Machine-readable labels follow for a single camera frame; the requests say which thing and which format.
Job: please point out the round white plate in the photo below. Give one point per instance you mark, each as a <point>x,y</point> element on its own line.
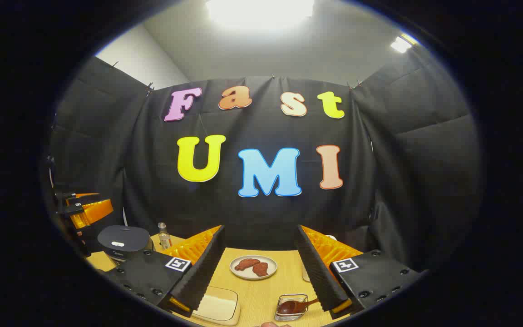
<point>243,274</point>

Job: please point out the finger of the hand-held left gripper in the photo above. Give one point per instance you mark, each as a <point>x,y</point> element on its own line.
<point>82,196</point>
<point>91,213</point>

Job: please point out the small glass bottle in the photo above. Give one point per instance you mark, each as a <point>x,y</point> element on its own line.
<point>165,238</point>

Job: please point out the black backdrop cloth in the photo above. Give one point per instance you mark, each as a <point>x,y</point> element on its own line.
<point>379,181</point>

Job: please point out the dark grey rice cooker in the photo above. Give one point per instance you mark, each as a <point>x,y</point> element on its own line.
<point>123,238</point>

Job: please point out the white toaster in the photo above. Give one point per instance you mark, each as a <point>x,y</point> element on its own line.
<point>305,274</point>

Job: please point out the brown wooden spoon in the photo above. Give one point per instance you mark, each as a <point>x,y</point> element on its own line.
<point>291,307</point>

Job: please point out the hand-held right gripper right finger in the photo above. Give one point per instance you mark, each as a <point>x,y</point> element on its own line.
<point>318,272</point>

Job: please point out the small ceiling lamp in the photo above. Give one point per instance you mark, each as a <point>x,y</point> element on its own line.
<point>402,44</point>

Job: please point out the brown meat piece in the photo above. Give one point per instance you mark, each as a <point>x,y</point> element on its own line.
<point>260,269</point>
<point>245,264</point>

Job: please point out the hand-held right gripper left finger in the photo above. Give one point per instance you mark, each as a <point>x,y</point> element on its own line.
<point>204,268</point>

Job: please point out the white rice container clear lid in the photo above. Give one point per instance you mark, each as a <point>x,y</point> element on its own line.
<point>218,304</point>

